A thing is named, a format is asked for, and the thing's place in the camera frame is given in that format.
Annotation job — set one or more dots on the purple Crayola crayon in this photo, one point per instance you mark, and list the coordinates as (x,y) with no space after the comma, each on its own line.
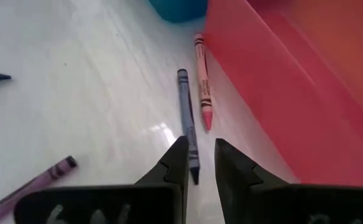
(35,183)

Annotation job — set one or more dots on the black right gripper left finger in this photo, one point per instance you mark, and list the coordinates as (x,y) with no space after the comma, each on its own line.
(156,205)

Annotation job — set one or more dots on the red Crayola crayon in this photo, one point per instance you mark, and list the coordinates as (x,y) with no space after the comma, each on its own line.
(204,84)

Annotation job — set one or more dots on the teal blue plastic bin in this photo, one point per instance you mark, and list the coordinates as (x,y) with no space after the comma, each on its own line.
(178,9)

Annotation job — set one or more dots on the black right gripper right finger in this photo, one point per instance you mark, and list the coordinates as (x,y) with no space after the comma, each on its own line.
(262,202)

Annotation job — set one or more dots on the red plastic bin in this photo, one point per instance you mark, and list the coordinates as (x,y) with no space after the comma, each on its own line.
(293,93)

